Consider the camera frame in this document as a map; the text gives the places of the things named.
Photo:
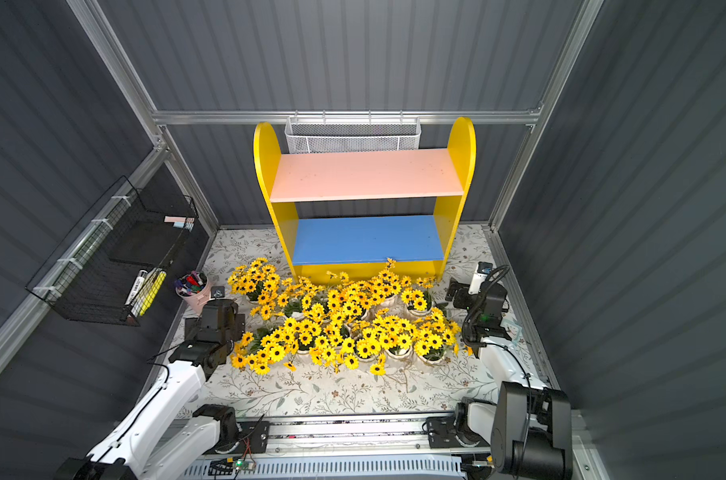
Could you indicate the yellow wooden shelf unit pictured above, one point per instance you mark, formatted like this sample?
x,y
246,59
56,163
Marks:
x,y
419,245

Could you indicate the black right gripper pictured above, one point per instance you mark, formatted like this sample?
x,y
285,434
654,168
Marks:
x,y
459,293

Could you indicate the yellow marker in basket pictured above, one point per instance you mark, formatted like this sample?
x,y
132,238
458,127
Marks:
x,y
148,292

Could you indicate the white mesh desk organizer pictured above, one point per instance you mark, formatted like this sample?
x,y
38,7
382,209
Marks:
x,y
304,137

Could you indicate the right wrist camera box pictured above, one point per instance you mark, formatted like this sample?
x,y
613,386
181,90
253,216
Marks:
x,y
482,271

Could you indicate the white marker in basket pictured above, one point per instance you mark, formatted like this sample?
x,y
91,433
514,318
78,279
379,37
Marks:
x,y
136,286

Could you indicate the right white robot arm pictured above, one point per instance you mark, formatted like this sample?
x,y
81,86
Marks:
x,y
529,424

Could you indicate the pink metal pen bucket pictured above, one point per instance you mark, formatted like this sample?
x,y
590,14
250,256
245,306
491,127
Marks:
x,y
195,289

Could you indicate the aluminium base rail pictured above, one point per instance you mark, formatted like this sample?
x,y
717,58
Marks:
x,y
422,445

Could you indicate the small teal alarm clock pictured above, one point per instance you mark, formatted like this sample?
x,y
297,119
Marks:
x,y
515,331

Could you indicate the black wire wall basket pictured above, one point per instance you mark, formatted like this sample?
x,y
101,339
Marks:
x,y
137,229

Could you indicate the shelf sunflower pot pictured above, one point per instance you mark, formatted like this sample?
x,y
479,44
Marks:
x,y
366,352
344,305
335,349
342,279
387,285
267,347
394,335
258,281
435,336
299,341

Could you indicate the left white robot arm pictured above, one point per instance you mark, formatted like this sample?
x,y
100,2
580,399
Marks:
x,y
131,450

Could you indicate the sunflower pot taken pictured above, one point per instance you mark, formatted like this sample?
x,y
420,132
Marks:
x,y
292,296
416,296

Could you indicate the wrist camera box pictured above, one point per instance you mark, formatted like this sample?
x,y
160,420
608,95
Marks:
x,y
482,271
217,292

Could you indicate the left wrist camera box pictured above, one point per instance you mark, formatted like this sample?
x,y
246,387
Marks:
x,y
217,292

